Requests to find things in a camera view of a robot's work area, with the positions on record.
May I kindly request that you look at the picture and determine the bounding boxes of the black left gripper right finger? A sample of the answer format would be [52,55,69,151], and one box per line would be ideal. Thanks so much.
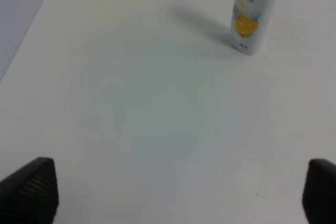
[302,158,335,223]

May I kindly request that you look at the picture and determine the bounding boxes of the white shampoo bottle orange label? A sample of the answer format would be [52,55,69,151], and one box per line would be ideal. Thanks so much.
[230,0,276,55]

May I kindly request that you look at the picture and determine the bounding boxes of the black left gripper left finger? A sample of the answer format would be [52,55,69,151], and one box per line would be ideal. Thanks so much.
[1,157,59,224]

